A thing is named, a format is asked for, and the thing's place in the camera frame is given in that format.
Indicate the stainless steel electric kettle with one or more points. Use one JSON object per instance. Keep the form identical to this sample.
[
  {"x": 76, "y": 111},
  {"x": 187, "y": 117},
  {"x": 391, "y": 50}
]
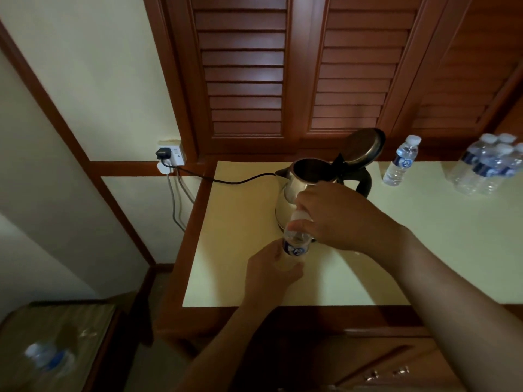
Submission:
[{"x": 363, "y": 146}]

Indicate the black plug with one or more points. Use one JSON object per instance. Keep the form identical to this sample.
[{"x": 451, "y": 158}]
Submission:
[{"x": 163, "y": 153}]

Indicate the wooden louvered shutter door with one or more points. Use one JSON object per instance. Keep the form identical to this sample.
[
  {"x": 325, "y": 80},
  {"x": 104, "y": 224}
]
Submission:
[
  {"x": 461, "y": 77},
  {"x": 359, "y": 69},
  {"x": 512, "y": 126},
  {"x": 245, "y": 69}
]

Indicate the person's left hand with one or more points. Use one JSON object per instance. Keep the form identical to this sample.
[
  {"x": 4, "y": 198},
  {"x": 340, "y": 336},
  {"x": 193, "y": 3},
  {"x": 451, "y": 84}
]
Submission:
[{"x": 267, "y": 285}]

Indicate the wooden side table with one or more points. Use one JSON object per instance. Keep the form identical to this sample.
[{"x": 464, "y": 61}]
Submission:
[{"x": 32, "y": 322}]

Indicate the white plug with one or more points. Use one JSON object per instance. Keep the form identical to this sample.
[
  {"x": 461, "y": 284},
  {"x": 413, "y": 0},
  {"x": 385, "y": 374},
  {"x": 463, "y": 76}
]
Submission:
[{"x": 163, "y": 167}]

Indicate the small clear plastic wrapper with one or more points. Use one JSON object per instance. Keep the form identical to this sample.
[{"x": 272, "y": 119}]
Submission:
[{"x": 88, "y": 333}]

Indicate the person's left forearm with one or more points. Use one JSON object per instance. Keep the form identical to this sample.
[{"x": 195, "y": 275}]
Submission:
[{"x": 220, "y": 355}]

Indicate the wooden cabinet cream top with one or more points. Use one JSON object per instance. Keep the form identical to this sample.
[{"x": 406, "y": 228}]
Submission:
[{"x": 204, "y": 322}]

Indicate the large blue label water bottle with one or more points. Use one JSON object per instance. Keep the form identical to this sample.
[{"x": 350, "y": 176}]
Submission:
[{"x": 49, "y": 357}]

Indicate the white wall socket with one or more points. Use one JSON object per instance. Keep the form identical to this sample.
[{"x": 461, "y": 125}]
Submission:
[{"x": 177, "y": 154}]

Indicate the person's right hand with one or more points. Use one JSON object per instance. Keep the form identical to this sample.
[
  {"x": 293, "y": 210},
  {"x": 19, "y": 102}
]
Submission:
[{"x": 351, "y": 224}]

